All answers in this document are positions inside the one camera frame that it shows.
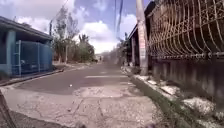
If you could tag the concrete utility pole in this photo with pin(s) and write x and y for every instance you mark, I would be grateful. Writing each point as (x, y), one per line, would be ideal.
(142, 40)

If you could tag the trees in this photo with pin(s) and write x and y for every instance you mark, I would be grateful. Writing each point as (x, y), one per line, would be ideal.
(71, 46)

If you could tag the broken concrete pavement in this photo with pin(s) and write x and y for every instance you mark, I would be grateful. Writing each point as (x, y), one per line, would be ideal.
(186, 103)

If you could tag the blue building with fence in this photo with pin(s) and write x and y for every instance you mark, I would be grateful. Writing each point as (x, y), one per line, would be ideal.
(25, 55)

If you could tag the grey asphalt road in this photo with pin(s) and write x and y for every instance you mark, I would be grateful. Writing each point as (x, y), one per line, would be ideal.
(100, 83)

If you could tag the wall with metal mesh fence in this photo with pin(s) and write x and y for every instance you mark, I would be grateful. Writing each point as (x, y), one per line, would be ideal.
(190, 43)

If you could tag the concrete kerb strip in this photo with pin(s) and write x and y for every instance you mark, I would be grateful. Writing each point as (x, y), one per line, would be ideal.
(36, 75)

